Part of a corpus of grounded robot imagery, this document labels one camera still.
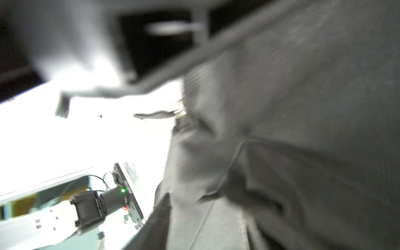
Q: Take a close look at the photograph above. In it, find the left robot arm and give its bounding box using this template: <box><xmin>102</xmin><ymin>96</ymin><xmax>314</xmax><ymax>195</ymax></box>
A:
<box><xmin>1</xmin><ymin>187</ymin><xmax>131</xmax><ymax>250</ymax></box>

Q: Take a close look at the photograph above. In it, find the black backpack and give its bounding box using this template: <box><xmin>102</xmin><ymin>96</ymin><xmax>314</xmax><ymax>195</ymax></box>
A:
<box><xmin>76</xmin><ymin>1</ymin><xmax>400</xmax><ymax>250</ymax></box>

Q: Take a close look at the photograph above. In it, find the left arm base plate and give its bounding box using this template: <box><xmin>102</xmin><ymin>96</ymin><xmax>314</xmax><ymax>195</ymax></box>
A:
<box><xmin>113</xmin><ymin>163</ymin><xmax>144</xmax><ymax>230</ymax></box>

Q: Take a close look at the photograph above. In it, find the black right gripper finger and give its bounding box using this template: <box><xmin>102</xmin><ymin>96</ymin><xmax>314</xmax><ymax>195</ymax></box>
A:
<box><xmin>122</xmin><ymin>193</ymin><xmax>171</xmax><ymax>250</ymax></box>

